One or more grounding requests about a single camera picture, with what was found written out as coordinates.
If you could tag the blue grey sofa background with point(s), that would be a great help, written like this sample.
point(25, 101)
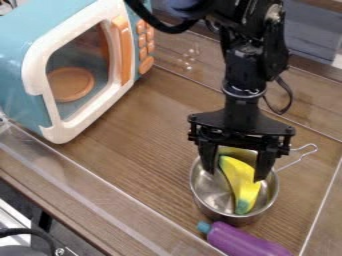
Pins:
point(314, 29)

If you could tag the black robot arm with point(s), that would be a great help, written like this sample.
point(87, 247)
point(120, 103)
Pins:
point(250, 26)

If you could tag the orange microwave turntable plate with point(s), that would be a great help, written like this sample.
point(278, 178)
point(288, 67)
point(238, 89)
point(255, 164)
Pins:
point(71, 83)

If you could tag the yellow toy banana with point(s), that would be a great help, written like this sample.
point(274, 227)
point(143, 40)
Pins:
point(235, 162)

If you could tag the blue toy microwave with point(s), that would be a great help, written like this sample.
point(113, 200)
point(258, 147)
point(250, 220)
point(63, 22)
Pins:
point(48, 34)

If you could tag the purple toy eggplant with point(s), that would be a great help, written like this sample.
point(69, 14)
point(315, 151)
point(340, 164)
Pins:
point(238, 243)

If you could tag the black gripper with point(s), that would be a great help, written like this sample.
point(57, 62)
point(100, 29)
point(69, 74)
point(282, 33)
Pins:
point(240, 126)

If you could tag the silver pot with wire handle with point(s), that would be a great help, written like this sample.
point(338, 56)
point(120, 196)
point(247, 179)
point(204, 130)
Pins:
point(212, 193)

